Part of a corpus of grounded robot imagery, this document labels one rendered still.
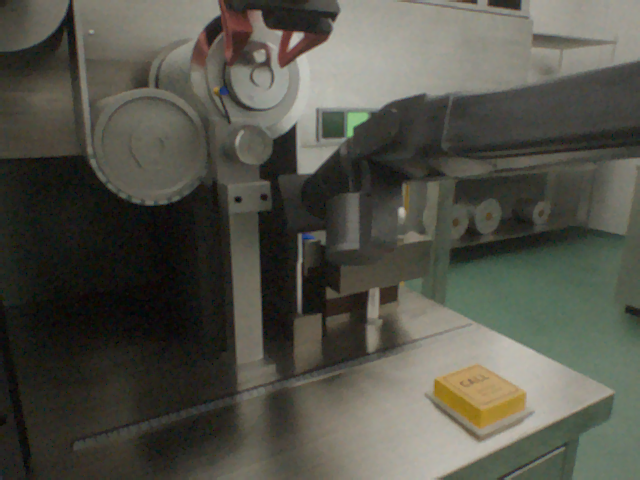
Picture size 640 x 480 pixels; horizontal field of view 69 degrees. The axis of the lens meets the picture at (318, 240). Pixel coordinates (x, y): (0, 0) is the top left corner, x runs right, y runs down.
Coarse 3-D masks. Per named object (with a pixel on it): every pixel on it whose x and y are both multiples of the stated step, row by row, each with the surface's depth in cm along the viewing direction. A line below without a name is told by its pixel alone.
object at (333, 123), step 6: (324, 114) 96; (330, 114) 96; (336, 114) 97; (342, 114) 98; (324, 120) 96; (330, 120) 97; (336, 120) 97; (342, 120) 98; (324, 126) 96; (330, 126) 97; (336, 126) 98; (342, 126) 98; (324, 132) 97; (330, 132) 97; (336, 132) 98; (342, 132) 99
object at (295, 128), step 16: (288, 144) 62; (272, 160) 67; (288, 160) 62; (272, 176) 68; (272, 192) 69; (272, 208) 69; (272, 224) 70; (272, 240) 71; (288, 240) 66; (288, 256) 67
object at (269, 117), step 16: (256, 32) 53; (272, 32) 54; (224, 48) 51; (288, 48) 55; (208, 64) 51; (288, 64) 55; (208, 80) 51; (224, 96) 53; (288, 96) 56; (224, 112) 53; (240, 112) 54; (256, 112) 55; (272, 112) 56; (288, 112) 57
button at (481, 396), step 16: (464, 368) 54; (480, 368) 54; (448, 384) 51; (464, 384) 51; (480, 384) 51; (496, 384) 51; (512, 384) 51; (448, 400) 51; (464, 400) 48; (480, 400) 48; (496, 400) 48; (512, 400) 49; (464, 416) 49; (480, 416) 47; (496, 416) 48
